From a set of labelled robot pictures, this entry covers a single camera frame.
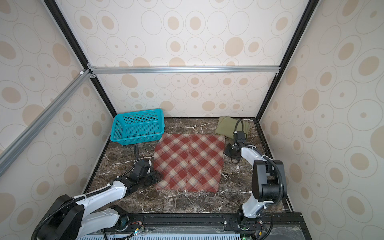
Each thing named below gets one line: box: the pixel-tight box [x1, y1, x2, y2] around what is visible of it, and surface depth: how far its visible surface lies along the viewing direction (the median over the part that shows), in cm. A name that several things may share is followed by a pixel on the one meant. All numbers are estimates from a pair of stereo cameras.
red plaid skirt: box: [153, 133, 225, 193], surface depth 96 cm
